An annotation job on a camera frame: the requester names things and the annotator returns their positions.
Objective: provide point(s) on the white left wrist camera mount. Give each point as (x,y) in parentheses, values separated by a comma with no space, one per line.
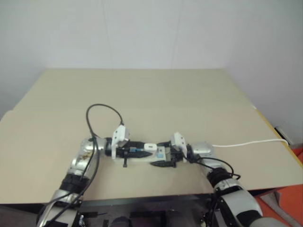
(119,133)

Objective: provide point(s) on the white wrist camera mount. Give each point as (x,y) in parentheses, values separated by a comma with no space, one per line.
(178,139)
(119,133)

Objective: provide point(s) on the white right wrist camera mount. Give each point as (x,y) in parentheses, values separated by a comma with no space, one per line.
(178,139)

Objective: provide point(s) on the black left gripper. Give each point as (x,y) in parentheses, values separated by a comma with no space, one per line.
(123,152)

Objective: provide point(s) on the white charger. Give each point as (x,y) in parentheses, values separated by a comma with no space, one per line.
(150,148)

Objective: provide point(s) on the grey cloth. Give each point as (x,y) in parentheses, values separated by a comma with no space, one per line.
(272,201)

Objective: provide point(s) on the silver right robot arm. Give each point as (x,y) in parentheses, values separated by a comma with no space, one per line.
(201,149)

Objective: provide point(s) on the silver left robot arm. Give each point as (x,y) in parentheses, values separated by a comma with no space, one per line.
(80,163)

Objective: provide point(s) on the orange mat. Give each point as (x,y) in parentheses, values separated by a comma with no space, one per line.
(299,170)

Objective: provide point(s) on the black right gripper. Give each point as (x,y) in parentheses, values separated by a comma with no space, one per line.
(176,156)

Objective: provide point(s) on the black frame under table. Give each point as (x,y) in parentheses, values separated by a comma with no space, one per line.
(146,205)

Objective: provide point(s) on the white power strip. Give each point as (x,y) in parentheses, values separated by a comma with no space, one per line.
(142,161)

